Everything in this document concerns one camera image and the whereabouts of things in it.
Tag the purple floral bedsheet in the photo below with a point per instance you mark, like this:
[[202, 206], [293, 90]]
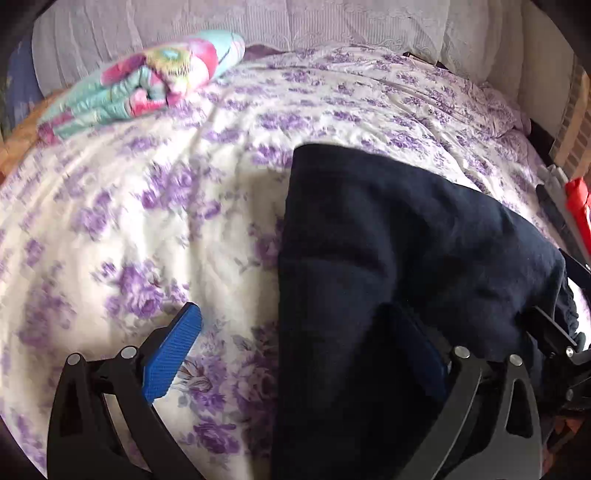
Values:
[[138, 207]]

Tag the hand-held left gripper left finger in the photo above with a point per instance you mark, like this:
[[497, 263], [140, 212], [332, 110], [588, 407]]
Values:
[[171, 350]]

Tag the blue patterned cloth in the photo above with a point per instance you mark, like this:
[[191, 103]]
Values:
[[21, 78]]

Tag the dark teal folded garment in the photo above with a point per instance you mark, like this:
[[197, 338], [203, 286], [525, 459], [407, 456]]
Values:
[[556, 212]]

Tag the small white lace cushion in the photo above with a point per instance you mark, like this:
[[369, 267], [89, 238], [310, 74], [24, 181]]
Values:
[[475, 37]]

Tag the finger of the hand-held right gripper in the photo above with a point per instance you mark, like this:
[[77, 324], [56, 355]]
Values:
[[554, 330], [577, 270]]

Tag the red garment with striped band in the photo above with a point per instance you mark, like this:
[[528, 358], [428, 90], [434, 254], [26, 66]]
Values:
[[579, 203]]

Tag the grey folded garment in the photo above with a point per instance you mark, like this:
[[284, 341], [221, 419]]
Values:
[[554, 175]]

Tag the navy pants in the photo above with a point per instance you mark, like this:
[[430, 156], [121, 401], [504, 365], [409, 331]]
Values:
[[369, 254]]

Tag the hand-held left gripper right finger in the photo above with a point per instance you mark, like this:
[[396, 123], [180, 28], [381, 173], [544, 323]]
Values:
[[427, 364]]

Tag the orange cloth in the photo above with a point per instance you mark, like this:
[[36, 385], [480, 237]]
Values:
[[18, 134]]

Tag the colourful floral pillow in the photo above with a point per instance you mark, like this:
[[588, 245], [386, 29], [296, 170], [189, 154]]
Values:
[[138, 83]]

